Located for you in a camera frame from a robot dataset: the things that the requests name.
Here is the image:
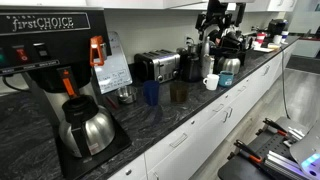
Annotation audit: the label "black drip coffee maker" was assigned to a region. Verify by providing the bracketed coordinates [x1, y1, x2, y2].
[179, 51, 203, 83]

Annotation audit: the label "aluminium extrusion rail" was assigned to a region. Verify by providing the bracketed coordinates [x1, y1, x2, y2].
[287, 125, 306, 142]
[264, 150, 313, 180]

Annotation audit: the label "white milk carton box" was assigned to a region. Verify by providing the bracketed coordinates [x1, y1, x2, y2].
[201, 54, 215, 79]

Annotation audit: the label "white paper cup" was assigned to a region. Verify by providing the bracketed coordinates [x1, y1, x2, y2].
[272, 34, 283, 45]

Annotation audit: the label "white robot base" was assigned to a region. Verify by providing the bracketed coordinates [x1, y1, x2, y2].
[289, 119, 320, 180]

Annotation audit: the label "teal mug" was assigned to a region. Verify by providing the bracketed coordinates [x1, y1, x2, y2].
[218, 70, 235, 88]

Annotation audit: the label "white lower cabinets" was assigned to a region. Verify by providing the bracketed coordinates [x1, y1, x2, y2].
[108, 39, 299, 180]

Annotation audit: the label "blue and white cup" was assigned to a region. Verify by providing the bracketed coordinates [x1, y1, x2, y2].
[281, 30, 290, 43]

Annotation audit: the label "steel two-slot toaster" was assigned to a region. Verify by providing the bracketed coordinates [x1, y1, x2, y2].
[133, 49, 181, 84]

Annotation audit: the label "white paper napkin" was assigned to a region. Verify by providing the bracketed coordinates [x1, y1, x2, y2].
[253, 46, 275, 54]

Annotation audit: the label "black robot cart top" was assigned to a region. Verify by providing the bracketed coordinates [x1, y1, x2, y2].
[217, 116, 320, 180]

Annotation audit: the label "black orange bar clamp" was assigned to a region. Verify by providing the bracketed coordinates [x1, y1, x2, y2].
[262, 117, 288, 138]
[233, 139, 264, 165]

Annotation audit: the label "orange hot water tap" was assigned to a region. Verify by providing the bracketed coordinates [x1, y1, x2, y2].
[89, 35, 108, 68]

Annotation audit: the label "white ceramic mug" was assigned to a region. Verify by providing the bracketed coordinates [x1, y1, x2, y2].
[202, 73, 220, 91]

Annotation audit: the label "small steel bowl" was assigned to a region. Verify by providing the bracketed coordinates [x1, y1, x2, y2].
[114, 85, 138, 105]

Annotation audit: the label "hanging black cable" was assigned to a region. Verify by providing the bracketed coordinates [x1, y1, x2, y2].
[280, 49, 293, 121]

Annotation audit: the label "steel carafe black lid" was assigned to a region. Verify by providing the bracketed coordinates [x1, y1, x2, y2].
[216, 54, 242, 76]
[58, 94, 117, 159]

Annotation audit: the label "yellow sponge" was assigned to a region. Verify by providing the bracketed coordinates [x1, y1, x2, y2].
[267, 43, 282, 51]

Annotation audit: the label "black pod coffee machine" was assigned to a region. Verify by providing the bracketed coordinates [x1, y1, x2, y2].
[267, 18, 289, 38]

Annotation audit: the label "white wall outlet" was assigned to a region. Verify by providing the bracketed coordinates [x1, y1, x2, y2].
[184, 34, 194, 46]

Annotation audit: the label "brown translucent cup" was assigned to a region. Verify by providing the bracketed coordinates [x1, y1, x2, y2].
[169, 80, 189, 104]

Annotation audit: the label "dark blue plastic cup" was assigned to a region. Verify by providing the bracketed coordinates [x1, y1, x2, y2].
[143, 79, 160, 107]

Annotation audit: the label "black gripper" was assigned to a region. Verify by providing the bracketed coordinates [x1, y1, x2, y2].
[195, 0, 234, 45]

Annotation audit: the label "black commercial coffee brewer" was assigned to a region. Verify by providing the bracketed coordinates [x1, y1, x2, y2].
[0, 6, 133, 180]

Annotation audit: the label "red paper cup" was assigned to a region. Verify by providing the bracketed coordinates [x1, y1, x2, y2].
[255, 32, 267, 44]

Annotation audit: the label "laminated instruction sheet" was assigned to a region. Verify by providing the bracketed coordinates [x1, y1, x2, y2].
[94, 31, 134, 95]

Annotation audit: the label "steel and black grinder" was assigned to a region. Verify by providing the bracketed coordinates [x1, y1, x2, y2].
[175, 43, 201, 56]

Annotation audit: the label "steel water bottle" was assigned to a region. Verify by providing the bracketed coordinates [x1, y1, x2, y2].
[200, 35, 212, 58]

